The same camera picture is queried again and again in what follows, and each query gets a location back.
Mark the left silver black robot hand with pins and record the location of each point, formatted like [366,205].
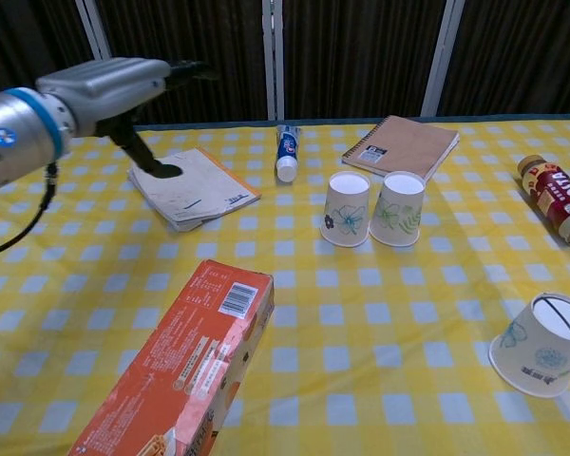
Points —
[104,88]

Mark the paper cup blue flower print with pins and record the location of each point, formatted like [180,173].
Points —
[344,214]

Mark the paper cup black line bottom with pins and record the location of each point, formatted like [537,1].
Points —
[537,351]

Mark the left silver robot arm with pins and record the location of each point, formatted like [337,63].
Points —
[14,138]

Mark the paper cup green flower print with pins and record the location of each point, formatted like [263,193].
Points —
[396,214]

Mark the dark corrugated partition panel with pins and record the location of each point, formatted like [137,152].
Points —
[228,38]
[19,38]
[356,57]
[522,52]

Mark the worn white booklet orange edge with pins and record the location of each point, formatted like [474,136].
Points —
[204,190]

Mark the blue white toothpaste tube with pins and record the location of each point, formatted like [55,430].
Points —
[287,149]

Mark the orange cardboard box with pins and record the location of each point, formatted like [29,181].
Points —
[185,361]

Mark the brown spiral notebook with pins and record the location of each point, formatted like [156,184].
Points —
[404,145]

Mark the yellow white checkered tablecloth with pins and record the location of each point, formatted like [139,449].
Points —
[342,294]

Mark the red Costa coffee bottle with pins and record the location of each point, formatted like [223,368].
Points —
[556,197]

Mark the grey partition post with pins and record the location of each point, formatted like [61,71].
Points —
[439,57]
[97,28]
[273,57]

